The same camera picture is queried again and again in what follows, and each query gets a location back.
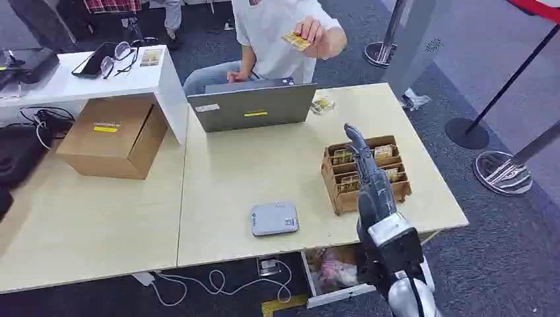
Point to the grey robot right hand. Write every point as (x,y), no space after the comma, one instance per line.
(374,197)

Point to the person's left hand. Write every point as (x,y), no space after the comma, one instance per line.
(311,33)

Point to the person's right hand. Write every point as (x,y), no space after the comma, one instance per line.
(237,77)

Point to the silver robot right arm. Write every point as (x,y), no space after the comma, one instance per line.
(413,299)

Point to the wooden card box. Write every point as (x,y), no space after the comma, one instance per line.
(372,197)

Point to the grey laptop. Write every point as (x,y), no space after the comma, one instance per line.
(253,109)

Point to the person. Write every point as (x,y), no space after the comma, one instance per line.
(271,39)
(111,5)
(173,17)

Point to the pink plastic bag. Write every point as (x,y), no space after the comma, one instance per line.
(339,273)

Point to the white desk shelf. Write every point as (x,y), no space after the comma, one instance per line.
(144,83)

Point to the small grey mini computer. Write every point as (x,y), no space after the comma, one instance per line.
(274,218)

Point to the crumpled clear plastic wrap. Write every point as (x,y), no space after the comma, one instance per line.
(413,99)

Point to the grey standing panel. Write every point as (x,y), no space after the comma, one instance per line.
(415,48)

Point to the white open drawer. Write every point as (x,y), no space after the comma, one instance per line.
(339,297)

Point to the black framed eyeglasses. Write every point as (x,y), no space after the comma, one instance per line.
(116,57)

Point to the metal floor socket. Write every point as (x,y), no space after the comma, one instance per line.
(268,266)

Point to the brown cardboard box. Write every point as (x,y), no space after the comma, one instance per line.
(109,138)

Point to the black smartphone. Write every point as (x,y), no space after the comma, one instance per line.
(92,61)

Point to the black desktop device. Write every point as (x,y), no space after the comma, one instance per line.
(33,65)

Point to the white power adapter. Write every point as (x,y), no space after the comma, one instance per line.
(144,278)

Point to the red barrier belt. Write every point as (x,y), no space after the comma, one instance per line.
(536,8)

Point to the black bag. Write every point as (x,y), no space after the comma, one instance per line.
(19,153)

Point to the black pouch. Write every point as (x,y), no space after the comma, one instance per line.
(4,203)

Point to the black stanchion post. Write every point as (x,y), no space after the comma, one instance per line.
(467,133)

